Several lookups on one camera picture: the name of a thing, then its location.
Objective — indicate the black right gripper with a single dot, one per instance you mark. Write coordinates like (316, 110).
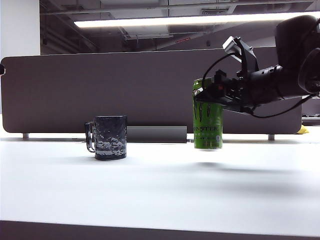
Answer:
(262, 85)

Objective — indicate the green energy drink can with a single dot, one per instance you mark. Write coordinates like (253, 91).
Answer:
(207, 125)

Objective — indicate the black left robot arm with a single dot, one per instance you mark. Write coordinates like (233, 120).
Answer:
(2, 69)

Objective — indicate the red ceiling sign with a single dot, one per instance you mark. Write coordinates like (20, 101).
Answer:
(183, 40)

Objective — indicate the grey metal divider foot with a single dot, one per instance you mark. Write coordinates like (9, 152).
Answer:
(271, 137)
(25, 136)

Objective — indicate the long ceiling light strip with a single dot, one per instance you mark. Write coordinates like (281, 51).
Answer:
(175, 21)

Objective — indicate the yellow object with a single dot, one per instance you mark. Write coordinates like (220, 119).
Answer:
(304, 130)

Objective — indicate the dark background partition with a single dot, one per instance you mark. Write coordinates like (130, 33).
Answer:
(311, 107)

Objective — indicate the background desk with keyboard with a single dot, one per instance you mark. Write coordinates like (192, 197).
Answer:
(311, 120)

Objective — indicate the dark textured glass mug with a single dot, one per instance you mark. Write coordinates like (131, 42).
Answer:
(110, 137)

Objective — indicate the dark grey desk divider panel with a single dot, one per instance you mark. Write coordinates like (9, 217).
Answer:
(75, 87)

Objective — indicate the silver wrist camera black mount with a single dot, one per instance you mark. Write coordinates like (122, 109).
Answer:
(246, 57)

